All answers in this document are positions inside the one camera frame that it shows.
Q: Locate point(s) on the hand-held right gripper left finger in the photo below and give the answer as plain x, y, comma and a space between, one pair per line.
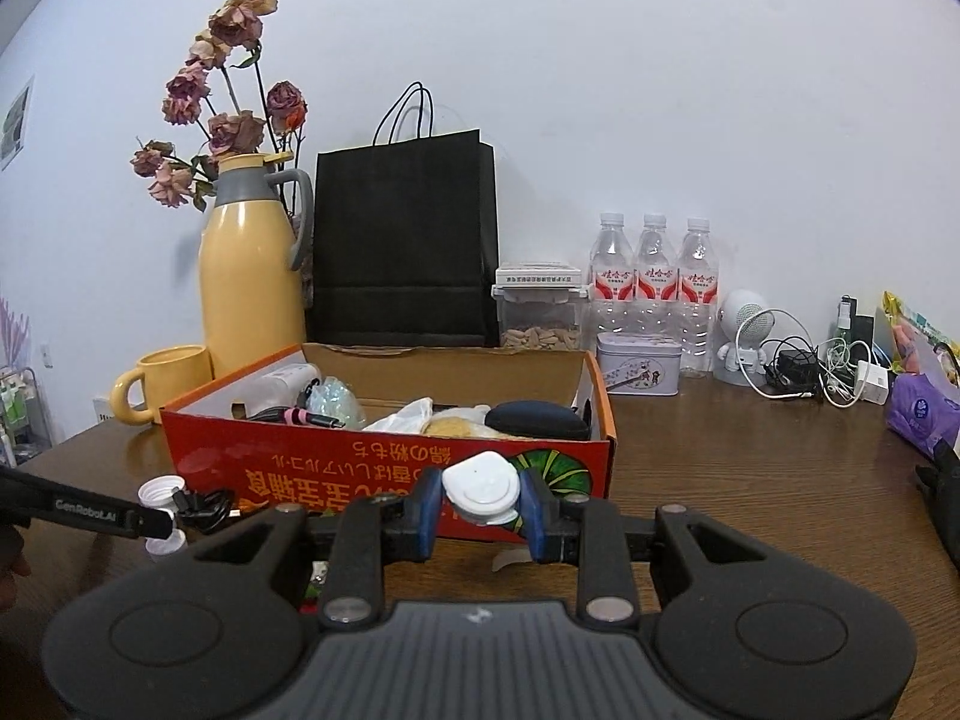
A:
426, 517

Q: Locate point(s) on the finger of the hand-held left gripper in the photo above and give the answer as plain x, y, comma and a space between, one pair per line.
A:
150, 523

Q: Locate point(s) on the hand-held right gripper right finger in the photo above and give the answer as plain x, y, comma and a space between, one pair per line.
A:
536, 517

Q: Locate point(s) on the white round lid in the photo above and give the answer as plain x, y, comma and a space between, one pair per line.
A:
480, 487

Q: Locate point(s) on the yellow and white plush toy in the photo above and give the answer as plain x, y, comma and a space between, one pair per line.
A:
457, 427

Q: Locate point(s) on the navy zip case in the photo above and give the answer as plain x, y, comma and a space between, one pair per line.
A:
536, 420

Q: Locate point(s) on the white plastic bag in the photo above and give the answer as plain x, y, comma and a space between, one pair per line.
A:
405, 420

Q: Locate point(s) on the red cardboard box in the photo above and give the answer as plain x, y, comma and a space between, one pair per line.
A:
300, 480

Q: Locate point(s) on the translucent cotton swab box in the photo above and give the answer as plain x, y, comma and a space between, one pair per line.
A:
289, 382

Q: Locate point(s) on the yellow mug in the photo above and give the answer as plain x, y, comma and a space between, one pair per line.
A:
176, 382

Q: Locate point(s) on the clear crinkled plastic bag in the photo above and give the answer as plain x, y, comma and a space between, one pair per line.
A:
334, 401

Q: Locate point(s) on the lavender tin box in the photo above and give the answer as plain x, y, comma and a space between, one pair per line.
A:
637, 371

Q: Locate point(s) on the clear seed canister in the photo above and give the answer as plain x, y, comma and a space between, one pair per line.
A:
536, 315

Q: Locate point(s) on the flat white carton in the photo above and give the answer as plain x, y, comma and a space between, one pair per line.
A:
536, 275

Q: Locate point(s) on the clear water bottle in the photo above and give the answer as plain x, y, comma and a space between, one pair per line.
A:
611, 277
656, 277
699, 292

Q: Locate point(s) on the yellow thermos jug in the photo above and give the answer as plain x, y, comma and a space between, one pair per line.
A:
251, 277

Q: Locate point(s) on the black paper bag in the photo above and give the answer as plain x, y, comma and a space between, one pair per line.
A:
405, 240

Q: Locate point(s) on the white robot-shaped speaker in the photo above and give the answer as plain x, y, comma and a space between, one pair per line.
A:
742, 315

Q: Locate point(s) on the black power adapter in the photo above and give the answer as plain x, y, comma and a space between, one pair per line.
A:
796, 371

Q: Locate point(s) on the white charger plug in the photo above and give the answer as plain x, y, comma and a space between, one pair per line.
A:
872, 382

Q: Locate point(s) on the purple tissue pack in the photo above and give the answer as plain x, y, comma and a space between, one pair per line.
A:
922, 412

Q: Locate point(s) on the dark object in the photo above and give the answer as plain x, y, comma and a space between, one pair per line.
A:
946, 502

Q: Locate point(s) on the colourful snack bag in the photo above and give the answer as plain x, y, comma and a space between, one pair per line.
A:
919, 334

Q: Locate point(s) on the dried rose bouquet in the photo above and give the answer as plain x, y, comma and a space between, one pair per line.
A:
236, 19

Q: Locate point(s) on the wall poster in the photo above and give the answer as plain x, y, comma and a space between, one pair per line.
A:
16, 124

